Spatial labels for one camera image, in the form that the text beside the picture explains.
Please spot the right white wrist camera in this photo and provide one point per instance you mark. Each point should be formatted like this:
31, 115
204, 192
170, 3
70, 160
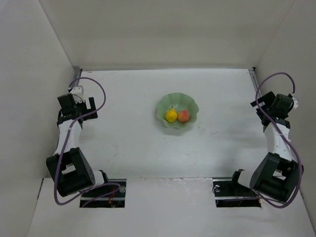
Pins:
295, 103

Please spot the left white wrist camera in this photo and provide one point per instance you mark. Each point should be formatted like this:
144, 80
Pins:
77, 91

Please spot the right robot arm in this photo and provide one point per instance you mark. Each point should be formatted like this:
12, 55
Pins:
279, 188

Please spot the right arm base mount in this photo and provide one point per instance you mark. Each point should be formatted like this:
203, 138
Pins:
229, 194

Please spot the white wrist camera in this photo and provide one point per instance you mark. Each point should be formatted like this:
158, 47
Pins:
77, 91
295, 103

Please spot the aluminium table rail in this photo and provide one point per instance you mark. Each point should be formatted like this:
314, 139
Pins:
77, 72
278, 158

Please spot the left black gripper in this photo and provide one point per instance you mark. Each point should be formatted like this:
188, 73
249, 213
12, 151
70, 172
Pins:
87, 113

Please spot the red orange fake peach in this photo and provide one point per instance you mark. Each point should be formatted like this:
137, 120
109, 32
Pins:
183, 116

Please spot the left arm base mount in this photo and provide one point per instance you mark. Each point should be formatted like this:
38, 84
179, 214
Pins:
109, 196

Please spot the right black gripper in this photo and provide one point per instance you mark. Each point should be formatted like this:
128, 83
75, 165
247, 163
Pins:
262, 106

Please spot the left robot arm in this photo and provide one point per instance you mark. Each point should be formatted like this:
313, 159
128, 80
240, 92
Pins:
74, 172

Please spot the green wavy fruit bowl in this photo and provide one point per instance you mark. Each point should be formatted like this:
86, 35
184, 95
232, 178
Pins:
178, 102

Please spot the right aluminium table rail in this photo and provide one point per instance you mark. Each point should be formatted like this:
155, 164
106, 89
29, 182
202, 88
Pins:
278, 158

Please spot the left aluminium table rail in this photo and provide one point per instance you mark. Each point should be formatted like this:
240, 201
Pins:
77, 72

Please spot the yellow fake pear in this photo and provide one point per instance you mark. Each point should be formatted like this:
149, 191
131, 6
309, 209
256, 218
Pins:
171, 115

